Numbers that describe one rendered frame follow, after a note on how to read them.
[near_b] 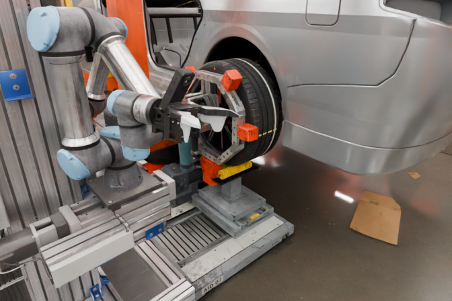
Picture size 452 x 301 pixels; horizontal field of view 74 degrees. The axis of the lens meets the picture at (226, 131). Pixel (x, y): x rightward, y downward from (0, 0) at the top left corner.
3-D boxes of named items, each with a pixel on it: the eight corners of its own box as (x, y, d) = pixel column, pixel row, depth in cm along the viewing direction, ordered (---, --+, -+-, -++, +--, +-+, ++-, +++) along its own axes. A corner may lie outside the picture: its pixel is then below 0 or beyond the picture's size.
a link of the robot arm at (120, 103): (129, 113, 88) (126, 85, 85) (156, 120, 83) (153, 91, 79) (107, 121, 82) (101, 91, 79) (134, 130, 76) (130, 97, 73)
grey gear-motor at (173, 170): (220, 194, 240) (219, 155, 227) (175, 215, 215) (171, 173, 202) (206, 185, 253) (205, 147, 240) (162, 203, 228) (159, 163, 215)
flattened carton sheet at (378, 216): (402, 204, 241) (402, 200, 240) (396, 246, 198) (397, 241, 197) (362, 193, 255) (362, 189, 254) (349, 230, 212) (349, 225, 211)
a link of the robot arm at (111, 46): (97, 23, 105) (175, 138, 102) (67, 25, 96) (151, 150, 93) (109, -2, 97) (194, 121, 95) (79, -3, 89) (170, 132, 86)
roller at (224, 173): (255, 167, 199) (255, 159, 197) (220, 182, 181) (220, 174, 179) (249, 164, 203) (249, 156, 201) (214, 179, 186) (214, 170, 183)
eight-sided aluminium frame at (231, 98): (244, 172, 174) (246, 80, 153) (235, 176, 170) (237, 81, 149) (192, 142, 212) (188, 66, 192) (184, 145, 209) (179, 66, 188)
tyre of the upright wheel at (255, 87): (212, 56, 212) (217, 142, 233) (183, 59, 198) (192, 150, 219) (284, 59, 163) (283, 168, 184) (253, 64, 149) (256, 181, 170)
